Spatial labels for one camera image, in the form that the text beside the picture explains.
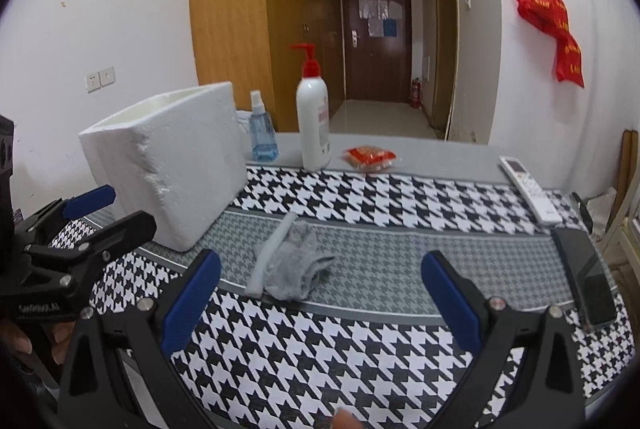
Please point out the red snack packet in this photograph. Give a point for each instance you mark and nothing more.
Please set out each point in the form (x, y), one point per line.
(370, 157)

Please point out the wooden side door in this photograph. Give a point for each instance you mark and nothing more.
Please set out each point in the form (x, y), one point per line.
(445, 49)

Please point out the white foam box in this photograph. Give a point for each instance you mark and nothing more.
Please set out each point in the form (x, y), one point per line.
(175, 169)

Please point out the blue paper notice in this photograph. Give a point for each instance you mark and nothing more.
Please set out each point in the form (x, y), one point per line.
(390, 27)

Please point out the person's left hand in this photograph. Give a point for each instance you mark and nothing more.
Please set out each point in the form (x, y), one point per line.
(14, 340)

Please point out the white wall socket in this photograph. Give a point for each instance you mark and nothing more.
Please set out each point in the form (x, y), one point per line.
(92, 82)

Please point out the wooden wardrobe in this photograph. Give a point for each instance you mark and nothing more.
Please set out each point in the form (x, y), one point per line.
(225, 34)

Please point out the grey paper notice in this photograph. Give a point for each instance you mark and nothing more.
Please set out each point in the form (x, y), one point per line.
(373, 9)

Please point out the red plastic bag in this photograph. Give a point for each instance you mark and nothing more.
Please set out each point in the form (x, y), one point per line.
(545, 14)

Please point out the dark brown entrance door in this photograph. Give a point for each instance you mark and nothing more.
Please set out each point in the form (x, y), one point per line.
(375, 64)

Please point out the blue spray bottle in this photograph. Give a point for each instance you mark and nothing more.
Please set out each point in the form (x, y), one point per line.
(263, 134)

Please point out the black smartphone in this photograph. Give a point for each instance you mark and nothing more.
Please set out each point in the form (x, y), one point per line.
(585, 279)

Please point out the white remote control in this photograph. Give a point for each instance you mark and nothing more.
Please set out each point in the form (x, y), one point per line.
(530, 189)

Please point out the white lotion bottle red pump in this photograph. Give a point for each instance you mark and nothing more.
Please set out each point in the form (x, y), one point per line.
(312, 124)

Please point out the red fire extinguisher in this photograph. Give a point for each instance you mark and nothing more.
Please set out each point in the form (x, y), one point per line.
(415, 94)

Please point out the white cloth strip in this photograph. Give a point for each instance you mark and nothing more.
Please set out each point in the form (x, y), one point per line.
(270, 254)

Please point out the wooden boards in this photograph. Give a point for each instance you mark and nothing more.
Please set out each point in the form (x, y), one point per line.
(627, 169)

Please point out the grey sock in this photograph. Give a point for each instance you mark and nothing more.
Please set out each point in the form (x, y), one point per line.
(295, 269)

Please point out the black white houndstooth tablecloth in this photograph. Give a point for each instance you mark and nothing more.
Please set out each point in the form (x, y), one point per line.
(350, 359)

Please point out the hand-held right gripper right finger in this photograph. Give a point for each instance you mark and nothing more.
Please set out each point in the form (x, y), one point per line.
(450, 304)

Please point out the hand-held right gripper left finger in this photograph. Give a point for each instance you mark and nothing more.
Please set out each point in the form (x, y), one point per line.
(192, 304)

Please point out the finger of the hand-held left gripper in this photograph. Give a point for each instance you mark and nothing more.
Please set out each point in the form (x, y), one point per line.
(127, 231)
(95, 199)

